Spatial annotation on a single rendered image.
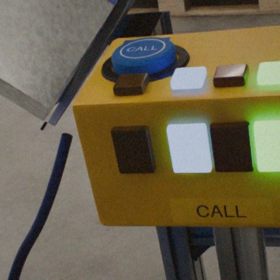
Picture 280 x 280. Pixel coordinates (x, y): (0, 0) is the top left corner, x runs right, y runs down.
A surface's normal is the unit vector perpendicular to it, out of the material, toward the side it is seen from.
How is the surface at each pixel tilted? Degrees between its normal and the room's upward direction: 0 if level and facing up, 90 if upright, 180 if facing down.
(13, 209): 0
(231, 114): 90
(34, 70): 55
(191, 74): 0
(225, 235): 90
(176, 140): 90
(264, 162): 90
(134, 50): 0
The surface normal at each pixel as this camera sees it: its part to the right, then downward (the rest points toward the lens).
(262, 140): -0.22, 0.51
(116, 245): -0.17, -0.86
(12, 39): 0.22, -0.16
